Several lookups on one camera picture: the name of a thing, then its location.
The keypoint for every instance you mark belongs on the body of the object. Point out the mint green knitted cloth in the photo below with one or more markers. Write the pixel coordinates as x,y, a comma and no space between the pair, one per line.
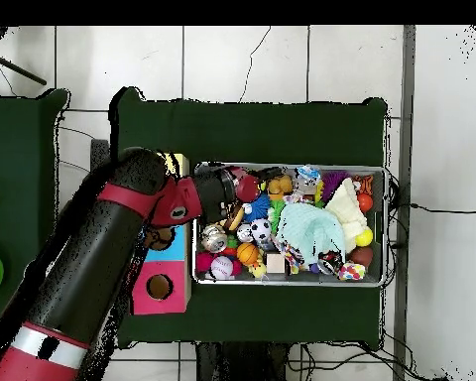
305,230

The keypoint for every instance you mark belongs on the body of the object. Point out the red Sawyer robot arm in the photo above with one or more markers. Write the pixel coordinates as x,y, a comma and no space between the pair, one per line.
83,258

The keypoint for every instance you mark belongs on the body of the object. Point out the wooden box with three holes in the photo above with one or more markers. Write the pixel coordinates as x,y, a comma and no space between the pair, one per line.
170,301

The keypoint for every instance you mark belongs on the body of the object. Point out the blue fuzzy puffer ball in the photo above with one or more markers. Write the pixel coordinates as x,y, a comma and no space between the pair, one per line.
257,208

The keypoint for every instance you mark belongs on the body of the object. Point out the black and white soccer ball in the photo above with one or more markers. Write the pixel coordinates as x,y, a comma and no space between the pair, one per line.
260,229

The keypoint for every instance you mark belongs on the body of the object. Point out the purple spiky ball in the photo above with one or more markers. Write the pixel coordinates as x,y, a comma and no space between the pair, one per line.
333,180

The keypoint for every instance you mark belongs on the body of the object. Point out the small orange basketball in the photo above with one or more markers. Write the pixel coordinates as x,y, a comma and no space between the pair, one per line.
247,254

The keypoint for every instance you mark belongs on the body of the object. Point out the small wooden cube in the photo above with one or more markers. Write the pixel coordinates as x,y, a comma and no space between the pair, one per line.
275,263

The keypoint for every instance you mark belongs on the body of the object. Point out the yellow duck plush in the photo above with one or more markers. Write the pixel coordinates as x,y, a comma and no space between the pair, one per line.
258,270

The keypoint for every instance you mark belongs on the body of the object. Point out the cream knitted cloth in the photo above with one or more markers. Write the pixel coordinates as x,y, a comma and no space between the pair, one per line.
347,206

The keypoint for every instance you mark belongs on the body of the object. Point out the white baseball with red stitching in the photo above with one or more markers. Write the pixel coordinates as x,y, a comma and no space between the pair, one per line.
221,267

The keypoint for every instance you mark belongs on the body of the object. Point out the dark green side table cloth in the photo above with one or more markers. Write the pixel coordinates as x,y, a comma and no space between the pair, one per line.
20,178

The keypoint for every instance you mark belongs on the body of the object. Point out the black tripod leg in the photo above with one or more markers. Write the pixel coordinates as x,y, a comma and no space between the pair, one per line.
20,71

